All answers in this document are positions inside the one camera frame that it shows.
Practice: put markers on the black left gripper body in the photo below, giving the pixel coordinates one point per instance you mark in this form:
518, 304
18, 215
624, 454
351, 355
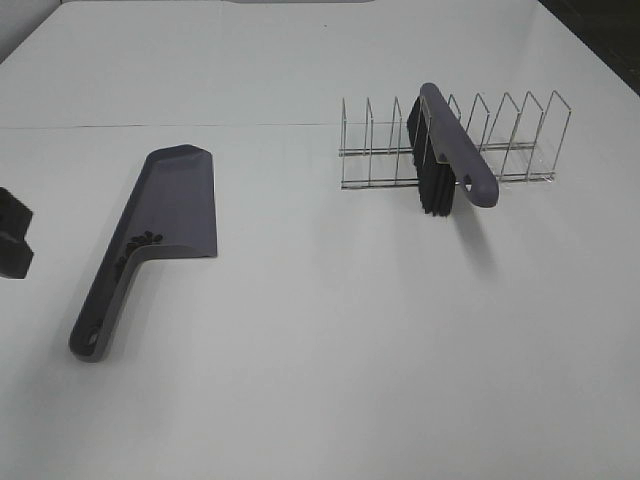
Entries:
16, 254

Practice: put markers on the purple plastic dustpan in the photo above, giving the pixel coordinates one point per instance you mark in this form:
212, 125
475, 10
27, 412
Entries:
173, 196

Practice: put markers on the purple brush black bristles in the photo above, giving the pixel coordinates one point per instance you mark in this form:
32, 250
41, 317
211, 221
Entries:
445, 158

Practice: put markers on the pile of coffee beans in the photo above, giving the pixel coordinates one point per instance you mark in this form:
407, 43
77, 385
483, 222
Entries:
112, 283

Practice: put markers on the chrome wire rack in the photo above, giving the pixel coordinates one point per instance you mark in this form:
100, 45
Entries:
520, 138

